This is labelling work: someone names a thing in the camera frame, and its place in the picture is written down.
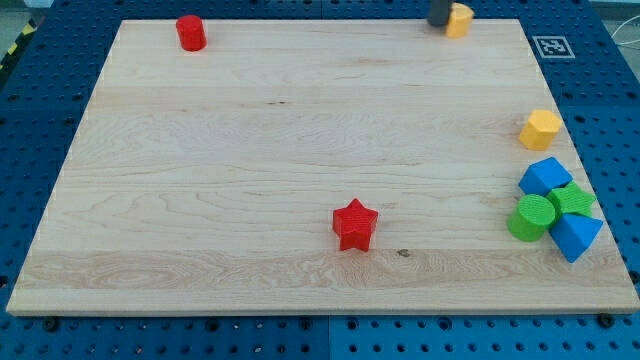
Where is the red cylinder block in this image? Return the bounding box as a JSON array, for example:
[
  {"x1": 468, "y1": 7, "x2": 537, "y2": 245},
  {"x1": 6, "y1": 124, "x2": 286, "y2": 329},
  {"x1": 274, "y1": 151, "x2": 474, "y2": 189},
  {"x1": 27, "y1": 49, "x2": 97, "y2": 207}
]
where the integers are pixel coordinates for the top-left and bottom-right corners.
[{"x1": 175, "y1": 15, "x2": 207, "y2": 52}]

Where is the white fiducial marker tag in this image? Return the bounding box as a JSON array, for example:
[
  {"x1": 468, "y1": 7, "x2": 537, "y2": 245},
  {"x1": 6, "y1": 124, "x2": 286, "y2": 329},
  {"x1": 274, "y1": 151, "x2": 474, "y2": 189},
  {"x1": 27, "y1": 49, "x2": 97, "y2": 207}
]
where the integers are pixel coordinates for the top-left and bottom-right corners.
[{"x1": 532, "y1": 35, "x2": 575, "y2": 59}]

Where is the green star block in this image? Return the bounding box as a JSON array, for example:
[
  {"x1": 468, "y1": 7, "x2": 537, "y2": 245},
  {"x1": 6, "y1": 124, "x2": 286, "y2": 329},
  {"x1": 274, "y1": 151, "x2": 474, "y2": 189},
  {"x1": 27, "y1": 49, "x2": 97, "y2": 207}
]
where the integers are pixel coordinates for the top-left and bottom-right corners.
[{"x1": 546, "y1": 181, "x2": 596, "y2": 219}]

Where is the green cylinder block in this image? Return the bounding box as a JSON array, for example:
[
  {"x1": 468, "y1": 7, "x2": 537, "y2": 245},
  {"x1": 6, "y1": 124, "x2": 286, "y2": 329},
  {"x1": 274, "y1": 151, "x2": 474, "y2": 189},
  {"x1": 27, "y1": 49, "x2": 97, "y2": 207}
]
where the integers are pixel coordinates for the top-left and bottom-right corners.
[{"x1": 507, "y1": 194, "x2": 556, "y2": 242}]

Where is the wooden board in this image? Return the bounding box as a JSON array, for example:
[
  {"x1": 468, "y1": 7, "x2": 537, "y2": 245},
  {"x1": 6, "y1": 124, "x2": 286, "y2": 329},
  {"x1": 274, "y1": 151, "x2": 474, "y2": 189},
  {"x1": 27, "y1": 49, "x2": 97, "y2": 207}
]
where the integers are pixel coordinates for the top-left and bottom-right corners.
[{"x1": 7, "y1": 19, "x2": 639, "y2": 317}]

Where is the white cable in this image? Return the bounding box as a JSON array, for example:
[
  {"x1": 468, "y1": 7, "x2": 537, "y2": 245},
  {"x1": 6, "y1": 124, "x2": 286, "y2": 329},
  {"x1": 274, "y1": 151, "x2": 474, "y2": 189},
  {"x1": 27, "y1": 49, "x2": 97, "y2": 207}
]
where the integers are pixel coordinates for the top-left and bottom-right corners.
[{"x1": 610, "y1": 13, "x2": 640, "y2": 52}]

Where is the yellow hexagon block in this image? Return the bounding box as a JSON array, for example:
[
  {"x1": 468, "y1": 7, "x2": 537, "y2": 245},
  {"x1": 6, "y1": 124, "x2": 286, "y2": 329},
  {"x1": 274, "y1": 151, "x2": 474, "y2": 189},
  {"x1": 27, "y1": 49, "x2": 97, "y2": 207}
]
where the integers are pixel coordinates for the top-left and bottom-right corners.
[{"x1": 518, "y1": 109, "x2": 563, "y2": 151}]

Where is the blue cube block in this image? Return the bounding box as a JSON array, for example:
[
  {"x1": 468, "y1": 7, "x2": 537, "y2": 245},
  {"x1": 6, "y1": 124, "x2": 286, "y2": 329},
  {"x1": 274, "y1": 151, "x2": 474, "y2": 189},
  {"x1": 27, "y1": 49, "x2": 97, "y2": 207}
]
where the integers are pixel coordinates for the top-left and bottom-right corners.
[{"x1": 518, "y1": 157, "x2": 573, "y2": 196}]

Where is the red star block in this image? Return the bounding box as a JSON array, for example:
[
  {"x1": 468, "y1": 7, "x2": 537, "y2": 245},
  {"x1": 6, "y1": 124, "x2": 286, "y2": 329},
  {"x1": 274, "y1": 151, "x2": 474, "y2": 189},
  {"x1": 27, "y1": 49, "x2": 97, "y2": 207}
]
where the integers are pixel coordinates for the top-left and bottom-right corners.
[{"x1": 332, "y1": 198, "x2": 379, "y2": 252}]

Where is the blue triangle block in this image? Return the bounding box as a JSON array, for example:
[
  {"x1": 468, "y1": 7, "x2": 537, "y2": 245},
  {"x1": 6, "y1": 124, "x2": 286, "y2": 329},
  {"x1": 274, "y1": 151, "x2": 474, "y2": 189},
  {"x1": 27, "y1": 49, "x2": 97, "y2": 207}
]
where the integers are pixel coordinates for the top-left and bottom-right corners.
[{"x1": 550, "y1": 213, "x2": 603, "y2": 263}]

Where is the yellow heart block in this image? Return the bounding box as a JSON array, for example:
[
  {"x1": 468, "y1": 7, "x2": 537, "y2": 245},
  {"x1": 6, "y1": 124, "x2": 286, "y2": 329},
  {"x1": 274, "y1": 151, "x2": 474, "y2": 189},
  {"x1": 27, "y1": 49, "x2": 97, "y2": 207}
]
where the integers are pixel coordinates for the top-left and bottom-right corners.
[{"x1": 445, "y1": 2, "x2": 474, "y2": 38}]

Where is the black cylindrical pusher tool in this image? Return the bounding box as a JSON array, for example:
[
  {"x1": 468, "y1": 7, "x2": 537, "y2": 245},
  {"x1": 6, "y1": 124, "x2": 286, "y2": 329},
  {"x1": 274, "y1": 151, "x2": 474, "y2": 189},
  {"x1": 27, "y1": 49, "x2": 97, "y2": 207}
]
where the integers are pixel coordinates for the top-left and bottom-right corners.
[{"x1": 427, "y1": 0, "x2": 453, "y2": 27}]

